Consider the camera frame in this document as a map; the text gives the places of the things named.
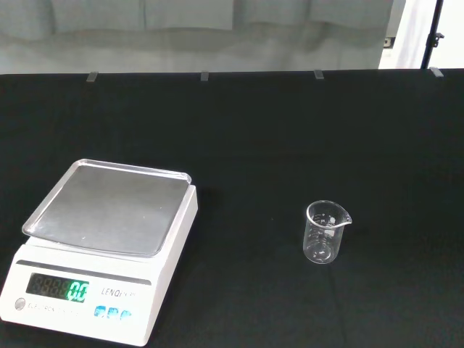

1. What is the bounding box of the white electronic balance steel pan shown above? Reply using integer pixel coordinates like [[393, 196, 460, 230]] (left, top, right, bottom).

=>
[[0, 158, 199, 347]]

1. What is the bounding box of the grey fabric curtain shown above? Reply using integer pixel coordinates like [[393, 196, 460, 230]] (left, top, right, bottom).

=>
[[0, 0, 396, 75]]

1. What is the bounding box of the black tripod pole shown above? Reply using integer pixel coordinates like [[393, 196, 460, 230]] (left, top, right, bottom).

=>
[[420, 0, 446, 70]]

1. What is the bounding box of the black bench cloth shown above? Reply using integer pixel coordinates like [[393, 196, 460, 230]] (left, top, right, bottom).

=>
[[0, 67, 464, 348]]

